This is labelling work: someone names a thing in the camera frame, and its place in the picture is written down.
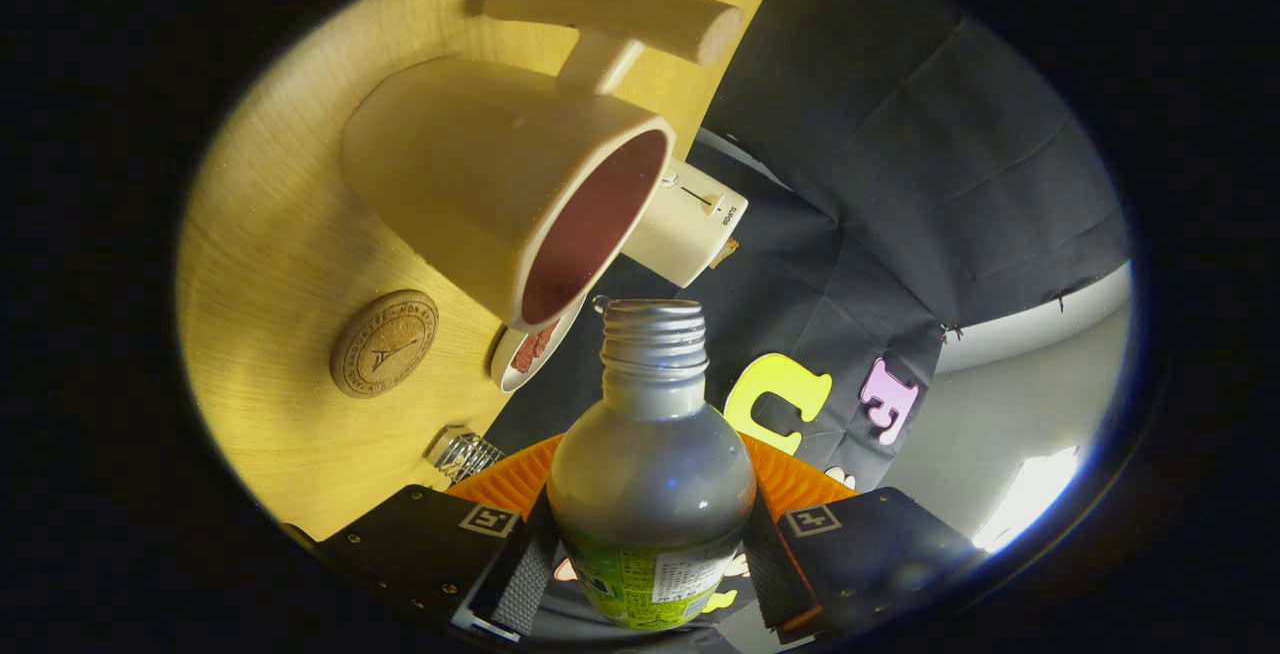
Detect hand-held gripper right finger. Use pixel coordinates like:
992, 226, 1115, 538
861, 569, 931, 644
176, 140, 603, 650
740, 432, 986, 643

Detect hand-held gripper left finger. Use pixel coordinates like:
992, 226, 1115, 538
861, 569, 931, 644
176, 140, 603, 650
285, 432, 561, 647

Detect silver bottle with green label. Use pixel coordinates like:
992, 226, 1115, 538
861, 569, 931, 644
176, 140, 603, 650
546, 299, 758, 631

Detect round cork coaster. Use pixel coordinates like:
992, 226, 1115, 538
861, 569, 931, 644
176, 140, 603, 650
330, 290, 440, 399

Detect beige cup with stick handle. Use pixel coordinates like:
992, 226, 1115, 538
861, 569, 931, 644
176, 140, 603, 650
340, 0, 746, 333

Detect white round plate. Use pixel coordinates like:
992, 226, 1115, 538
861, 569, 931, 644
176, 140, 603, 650
489, 296, 589, 394

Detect reddish meat slices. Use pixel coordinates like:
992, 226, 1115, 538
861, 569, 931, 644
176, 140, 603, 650
512, 322, 559, 375

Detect white toaster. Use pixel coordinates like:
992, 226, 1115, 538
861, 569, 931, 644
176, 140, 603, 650
622, 157, 750, 289

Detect wooden table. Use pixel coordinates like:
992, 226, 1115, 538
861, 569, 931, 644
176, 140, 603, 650
175, 0, 796, 543

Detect wire mesh holder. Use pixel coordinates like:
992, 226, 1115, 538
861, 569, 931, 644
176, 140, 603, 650
424, 426, 506, 485

